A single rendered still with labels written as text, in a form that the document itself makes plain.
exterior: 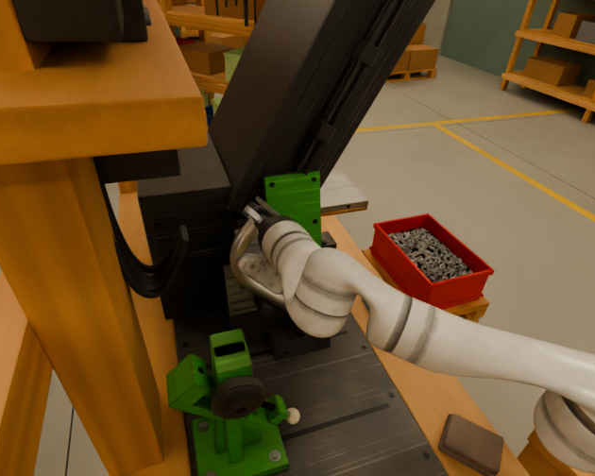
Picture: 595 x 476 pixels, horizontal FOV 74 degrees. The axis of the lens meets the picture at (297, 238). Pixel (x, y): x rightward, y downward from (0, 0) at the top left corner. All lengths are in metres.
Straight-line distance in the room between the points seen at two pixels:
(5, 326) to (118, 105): 0.33
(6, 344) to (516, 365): 0.53
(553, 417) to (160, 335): 0.79
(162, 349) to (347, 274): 0.63
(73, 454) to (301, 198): 1.48
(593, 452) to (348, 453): 0.42
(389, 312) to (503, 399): 1.75
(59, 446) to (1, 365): 1.50
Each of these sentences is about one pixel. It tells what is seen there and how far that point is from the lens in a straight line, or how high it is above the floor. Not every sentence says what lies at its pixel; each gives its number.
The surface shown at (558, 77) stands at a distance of 6.79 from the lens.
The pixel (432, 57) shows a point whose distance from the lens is 7.34.
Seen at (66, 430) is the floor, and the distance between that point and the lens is 2.03.
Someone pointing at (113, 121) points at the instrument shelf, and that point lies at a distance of 0.31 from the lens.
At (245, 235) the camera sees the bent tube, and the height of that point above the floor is 1.19.
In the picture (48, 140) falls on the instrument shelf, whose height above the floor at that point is 1.52.
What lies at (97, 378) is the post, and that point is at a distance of 0.63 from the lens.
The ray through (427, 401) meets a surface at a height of 0.90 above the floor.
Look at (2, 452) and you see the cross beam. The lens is 0.47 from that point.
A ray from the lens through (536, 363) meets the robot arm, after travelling 0.48.
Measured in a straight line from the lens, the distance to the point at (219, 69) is 3.82.
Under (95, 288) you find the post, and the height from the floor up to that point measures 1.31.
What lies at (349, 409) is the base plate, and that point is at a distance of 0.86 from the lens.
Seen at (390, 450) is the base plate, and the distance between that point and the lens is 0.83.
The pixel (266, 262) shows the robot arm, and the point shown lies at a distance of 0.61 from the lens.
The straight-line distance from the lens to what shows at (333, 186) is 1.05.
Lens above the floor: 1.63
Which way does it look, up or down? 36 degrees down
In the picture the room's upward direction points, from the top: 3 degrees clockwise
